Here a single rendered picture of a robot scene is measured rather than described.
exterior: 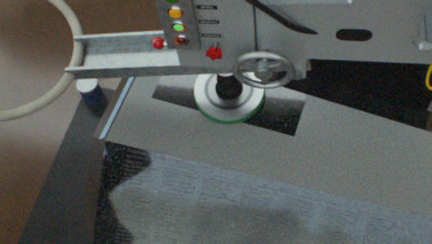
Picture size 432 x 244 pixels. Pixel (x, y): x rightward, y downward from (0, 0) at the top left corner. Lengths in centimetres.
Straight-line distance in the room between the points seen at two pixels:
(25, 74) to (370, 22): 215
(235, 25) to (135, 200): 72
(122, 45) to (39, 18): 161
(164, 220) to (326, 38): 78
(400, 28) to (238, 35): 37
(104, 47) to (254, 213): 66
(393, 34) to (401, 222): 57
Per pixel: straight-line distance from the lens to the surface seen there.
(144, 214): 182
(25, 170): 285
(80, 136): 282
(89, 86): 278
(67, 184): 273
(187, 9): 127
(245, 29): 133
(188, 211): 176
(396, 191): 168
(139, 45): 172
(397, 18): 131
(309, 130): 173
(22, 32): 329
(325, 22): 131
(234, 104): 173
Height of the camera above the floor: 240
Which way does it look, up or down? 61 degrees down
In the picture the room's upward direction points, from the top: 5 degrees counter-clockwise
